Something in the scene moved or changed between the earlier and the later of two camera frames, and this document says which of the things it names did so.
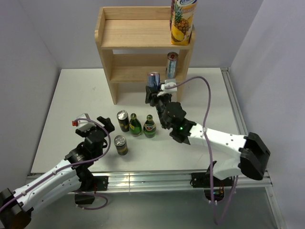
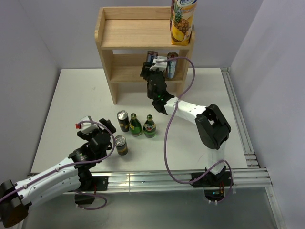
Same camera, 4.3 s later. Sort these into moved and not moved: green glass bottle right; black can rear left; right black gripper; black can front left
Moved: right black gripper
Not moved: black can rear left; black can front left; green glass bottle right
